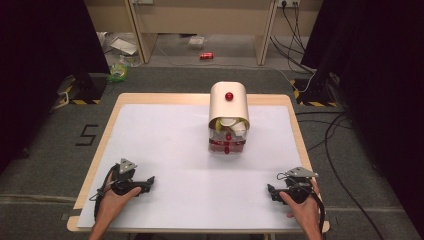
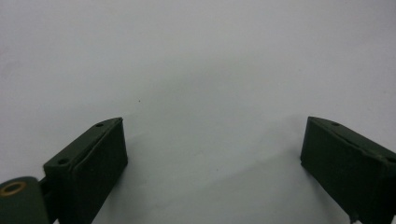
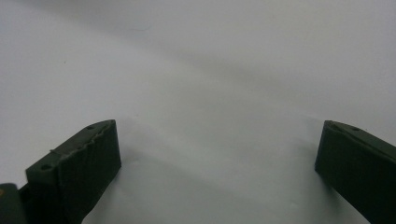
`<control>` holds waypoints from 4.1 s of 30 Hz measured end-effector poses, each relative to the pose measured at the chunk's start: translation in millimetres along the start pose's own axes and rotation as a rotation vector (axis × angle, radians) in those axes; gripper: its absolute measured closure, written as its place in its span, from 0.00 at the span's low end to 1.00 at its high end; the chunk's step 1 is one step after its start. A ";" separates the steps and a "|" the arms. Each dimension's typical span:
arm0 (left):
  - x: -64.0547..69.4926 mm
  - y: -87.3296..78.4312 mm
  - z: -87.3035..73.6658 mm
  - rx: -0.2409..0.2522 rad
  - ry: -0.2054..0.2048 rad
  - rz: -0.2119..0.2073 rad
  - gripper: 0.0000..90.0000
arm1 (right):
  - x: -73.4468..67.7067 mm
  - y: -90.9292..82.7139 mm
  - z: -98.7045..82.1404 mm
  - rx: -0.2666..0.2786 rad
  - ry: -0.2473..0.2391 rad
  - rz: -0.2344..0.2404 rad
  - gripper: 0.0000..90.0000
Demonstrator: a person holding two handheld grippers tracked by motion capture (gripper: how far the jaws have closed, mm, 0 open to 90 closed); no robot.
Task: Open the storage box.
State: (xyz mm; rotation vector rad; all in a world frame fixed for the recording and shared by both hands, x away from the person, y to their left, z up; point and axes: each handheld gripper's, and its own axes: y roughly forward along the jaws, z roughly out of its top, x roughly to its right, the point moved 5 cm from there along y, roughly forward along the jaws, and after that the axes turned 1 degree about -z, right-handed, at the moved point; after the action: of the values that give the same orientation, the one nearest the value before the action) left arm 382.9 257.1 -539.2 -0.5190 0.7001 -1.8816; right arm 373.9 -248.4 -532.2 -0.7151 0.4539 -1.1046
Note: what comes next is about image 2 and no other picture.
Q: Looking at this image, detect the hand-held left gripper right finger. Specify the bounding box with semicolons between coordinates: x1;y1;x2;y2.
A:
300;116;396;224

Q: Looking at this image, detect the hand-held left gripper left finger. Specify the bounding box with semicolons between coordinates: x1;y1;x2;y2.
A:
42;117;129;224

